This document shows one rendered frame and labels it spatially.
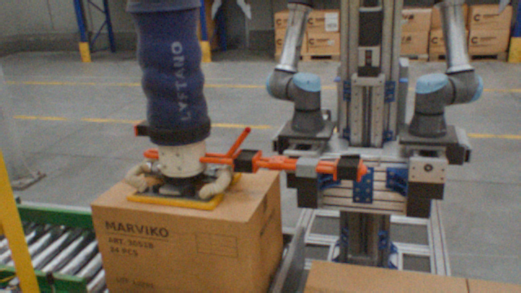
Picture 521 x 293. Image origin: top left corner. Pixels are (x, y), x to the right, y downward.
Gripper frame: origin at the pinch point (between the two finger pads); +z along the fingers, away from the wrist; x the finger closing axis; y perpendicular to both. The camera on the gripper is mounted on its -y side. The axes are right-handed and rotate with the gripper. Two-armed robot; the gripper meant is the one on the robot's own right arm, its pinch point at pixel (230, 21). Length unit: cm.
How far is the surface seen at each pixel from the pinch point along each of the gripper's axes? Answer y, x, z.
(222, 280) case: -48, -7, 82
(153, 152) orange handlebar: -29, 24, 44
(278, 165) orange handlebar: -33, -25, 44
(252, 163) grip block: -34, -16, 43
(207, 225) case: -48, -4, 60
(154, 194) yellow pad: -41, 19, 55
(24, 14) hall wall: 808, 819, 64
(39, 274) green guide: -52, 68, 88
